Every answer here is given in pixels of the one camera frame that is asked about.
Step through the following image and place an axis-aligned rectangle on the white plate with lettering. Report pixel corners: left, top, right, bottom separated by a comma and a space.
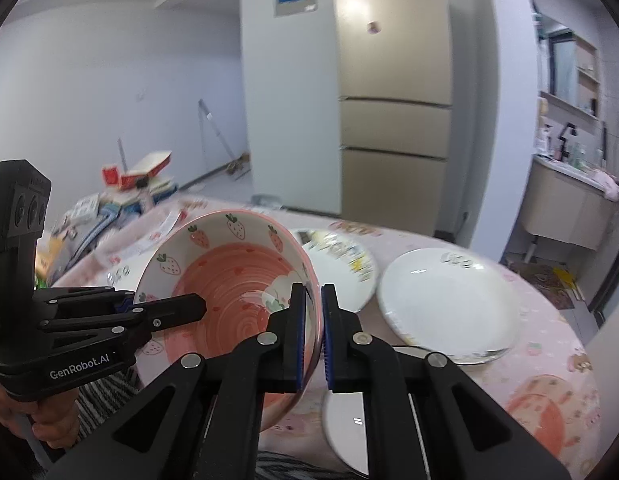
377, 248, 520, 365

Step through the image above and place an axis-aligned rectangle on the white cartoon cat plate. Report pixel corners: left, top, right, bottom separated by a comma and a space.
292, 229, 379, 313

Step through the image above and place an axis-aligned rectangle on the beige bathroom vanity cabinet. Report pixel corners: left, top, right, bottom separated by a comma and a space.
519, 156, 619, 250

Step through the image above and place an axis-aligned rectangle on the plain white plate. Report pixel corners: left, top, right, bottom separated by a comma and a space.
320, 344, 431, 479

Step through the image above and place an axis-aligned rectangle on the pink strawberry bowl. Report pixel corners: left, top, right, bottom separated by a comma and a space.
132, 208, 321, 432

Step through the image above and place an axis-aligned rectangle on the striped clothing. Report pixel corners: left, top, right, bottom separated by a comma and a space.
76, 368, 140, 434

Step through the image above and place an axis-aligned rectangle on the person's left hand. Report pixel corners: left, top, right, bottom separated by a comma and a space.
0, 384, 80, 448

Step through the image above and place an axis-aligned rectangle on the bathroom mirror cabinet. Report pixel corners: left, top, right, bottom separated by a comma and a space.
537, 15, 601, 120

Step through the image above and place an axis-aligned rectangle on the beige three-door refrigerator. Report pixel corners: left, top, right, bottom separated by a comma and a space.
334, 0, 453, 235

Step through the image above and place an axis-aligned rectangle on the pink cartoon tablecloth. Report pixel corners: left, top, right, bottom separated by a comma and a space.
60, 196, 601, 479

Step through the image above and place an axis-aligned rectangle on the red and white box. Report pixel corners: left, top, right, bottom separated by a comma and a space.
101, 151, 172, 191

